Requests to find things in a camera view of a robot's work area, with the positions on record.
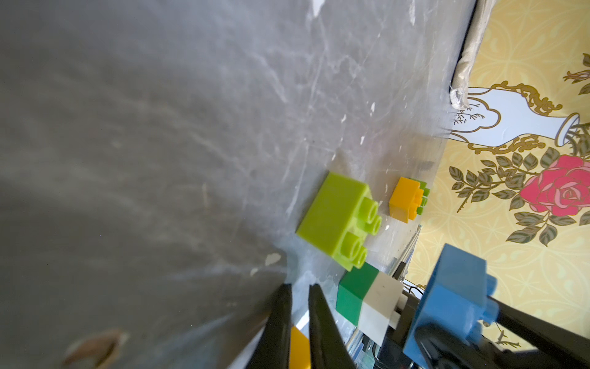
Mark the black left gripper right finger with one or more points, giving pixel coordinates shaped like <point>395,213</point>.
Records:
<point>327,348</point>

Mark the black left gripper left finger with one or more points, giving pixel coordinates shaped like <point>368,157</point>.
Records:
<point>273,349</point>

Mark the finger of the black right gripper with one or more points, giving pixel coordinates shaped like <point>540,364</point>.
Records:
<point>567,347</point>
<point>440,349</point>

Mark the yellow lego brick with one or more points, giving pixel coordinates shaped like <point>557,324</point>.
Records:
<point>299,350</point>

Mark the large blue lego brick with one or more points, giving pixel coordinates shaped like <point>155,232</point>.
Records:
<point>457,299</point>

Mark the dark green lego brick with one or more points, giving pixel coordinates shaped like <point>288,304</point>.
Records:
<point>352,290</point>

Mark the lime green lego brick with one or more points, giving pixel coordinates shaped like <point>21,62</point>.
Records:
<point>340,218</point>

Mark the small green lego brick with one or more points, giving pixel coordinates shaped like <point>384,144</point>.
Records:
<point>424,199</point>

